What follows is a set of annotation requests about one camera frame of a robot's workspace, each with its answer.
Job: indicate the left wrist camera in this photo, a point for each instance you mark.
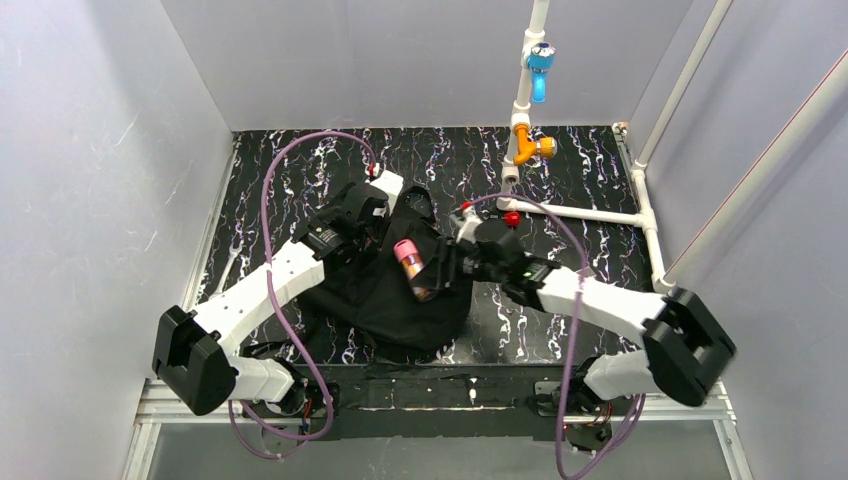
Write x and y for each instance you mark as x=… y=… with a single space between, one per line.
x=388 y=182

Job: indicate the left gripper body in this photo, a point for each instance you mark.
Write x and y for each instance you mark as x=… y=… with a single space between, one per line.
x=370 y=201

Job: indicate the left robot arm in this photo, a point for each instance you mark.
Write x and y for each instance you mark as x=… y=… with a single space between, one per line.
x=196 y=352

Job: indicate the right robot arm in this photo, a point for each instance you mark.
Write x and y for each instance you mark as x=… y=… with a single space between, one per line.
x=682 y=350

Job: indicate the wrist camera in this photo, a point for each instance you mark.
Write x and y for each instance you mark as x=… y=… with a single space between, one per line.
x=388 y=182
x=466 y=221

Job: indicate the pink eraser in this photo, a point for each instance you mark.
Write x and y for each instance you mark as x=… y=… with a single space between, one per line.
x=407 y=255

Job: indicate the orange flashlight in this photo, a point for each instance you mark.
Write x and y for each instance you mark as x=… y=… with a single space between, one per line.
x=528 y=148

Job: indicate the blue flashlight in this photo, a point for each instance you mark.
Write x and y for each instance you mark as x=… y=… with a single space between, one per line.
x=539 y=61

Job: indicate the black student backpack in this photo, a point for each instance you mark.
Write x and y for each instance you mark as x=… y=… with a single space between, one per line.
x=372 y=294

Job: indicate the silver wrench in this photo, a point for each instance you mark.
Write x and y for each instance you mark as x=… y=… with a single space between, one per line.
x=234 y=252

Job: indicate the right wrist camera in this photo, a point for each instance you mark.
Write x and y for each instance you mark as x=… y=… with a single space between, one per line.
x=466 y=221

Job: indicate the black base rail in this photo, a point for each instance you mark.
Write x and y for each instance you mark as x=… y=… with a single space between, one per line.
x=430 y=401

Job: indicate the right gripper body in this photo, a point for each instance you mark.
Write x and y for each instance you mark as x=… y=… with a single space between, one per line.
x=453 y=263

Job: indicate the white pvc pipe frame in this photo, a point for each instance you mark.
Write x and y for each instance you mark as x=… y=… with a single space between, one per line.
x=753 y=80

